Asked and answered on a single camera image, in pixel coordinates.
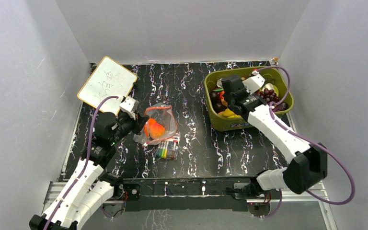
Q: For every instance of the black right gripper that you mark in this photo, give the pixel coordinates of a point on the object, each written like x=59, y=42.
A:
x=232, y=89

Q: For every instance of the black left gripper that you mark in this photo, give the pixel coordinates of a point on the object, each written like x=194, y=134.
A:
x=140, y=121

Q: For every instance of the toy peach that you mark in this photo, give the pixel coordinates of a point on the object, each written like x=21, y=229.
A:
x=160, y=131

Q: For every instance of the clear zip bag orange zipper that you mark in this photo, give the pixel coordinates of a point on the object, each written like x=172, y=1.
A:
x=163, y=114

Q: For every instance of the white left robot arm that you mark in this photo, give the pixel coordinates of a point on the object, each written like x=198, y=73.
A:
x=87, y=189

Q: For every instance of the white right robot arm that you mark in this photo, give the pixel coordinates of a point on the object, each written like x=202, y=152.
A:
x=306, y=163

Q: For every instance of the yellow toy banana bunch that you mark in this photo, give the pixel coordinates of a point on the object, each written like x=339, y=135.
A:
x=227, y=113

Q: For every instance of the purple toy grapes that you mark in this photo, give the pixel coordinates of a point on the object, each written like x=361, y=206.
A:
x=269, y=95

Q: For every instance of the purple toy eggplant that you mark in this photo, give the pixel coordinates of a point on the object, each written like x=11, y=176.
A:
x=281, y=107

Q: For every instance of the yellow framed whiteboard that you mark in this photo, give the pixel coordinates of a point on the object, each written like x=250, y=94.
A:
x=108, y=79

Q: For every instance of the pack of coloured markers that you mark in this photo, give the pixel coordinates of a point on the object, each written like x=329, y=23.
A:
x=168, y=149

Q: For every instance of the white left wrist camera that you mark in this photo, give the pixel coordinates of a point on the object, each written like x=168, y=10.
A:
x=129, y=105

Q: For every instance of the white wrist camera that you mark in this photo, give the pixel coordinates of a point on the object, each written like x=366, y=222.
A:
x=254, y=82
x=129, y=105

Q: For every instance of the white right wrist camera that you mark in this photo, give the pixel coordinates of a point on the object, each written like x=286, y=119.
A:
x=254, y=82

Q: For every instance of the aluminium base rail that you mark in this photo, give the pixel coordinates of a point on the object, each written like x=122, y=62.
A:
x=138, y=189

